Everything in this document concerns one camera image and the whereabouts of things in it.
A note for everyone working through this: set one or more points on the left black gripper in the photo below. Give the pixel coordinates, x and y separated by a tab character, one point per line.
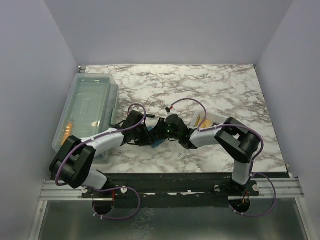
145	141

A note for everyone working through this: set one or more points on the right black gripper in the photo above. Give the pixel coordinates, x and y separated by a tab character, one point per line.
158	133

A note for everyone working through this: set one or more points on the teal leather card holder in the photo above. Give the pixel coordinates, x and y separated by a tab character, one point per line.
156	142

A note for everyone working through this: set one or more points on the credit cards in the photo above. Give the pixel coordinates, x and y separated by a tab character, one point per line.
206	124

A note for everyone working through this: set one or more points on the clear acrylic card box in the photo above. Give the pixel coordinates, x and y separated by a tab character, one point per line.
212	119

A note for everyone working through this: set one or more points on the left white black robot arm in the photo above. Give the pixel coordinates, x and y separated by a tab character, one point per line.
72	164

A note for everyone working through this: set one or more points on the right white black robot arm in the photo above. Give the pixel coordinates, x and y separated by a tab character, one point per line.
242	143

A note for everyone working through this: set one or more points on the clear plastic storage bin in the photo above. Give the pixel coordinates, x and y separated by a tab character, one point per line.
92	106

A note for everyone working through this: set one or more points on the orange tool in bin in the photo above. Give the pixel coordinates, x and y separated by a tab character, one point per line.
67	132

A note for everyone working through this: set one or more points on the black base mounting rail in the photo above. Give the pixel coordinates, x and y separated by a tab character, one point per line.
181	190

